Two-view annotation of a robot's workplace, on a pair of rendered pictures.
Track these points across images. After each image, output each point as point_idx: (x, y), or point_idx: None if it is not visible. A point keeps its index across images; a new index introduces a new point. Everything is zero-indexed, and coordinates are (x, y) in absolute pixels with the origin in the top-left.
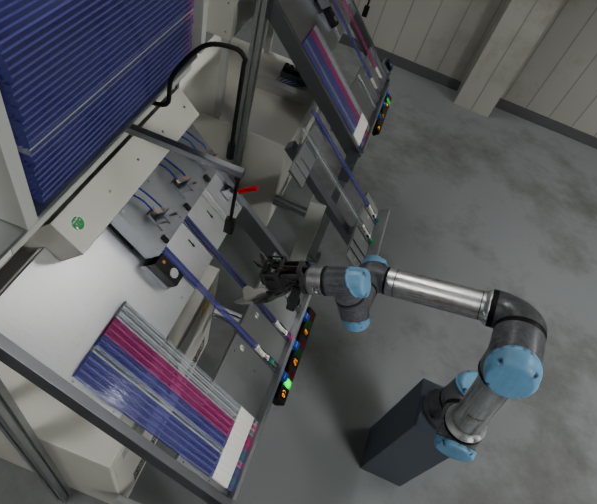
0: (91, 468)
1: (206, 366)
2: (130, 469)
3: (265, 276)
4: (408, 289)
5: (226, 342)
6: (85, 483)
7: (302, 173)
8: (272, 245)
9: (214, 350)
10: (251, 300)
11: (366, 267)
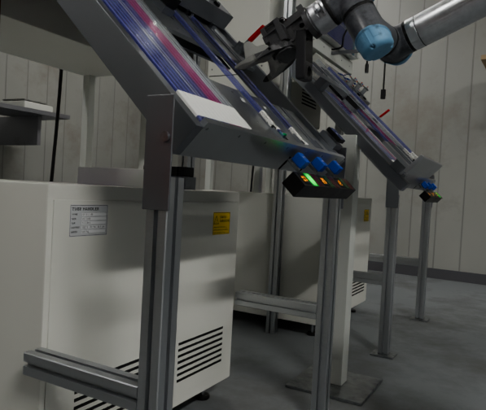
0: (24, 232)
1: (225, 407)
2: (72, 334)
3: (266, 29)
4: (431, 8)
5: (258, 394)
6: (0, 364)
7: (317, 67)
8: (289, 105)
9: (239, 399)
10: (253, 54)
11: None
